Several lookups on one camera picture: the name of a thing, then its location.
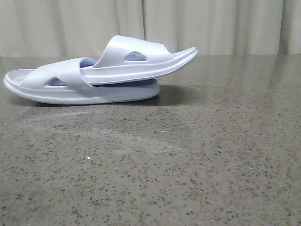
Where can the light blue slipper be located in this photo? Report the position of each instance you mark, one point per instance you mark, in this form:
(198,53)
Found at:
(64,83)
(128,59)

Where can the beige curtain backdrop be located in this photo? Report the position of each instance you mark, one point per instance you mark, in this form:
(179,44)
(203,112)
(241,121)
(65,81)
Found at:
(41,28)

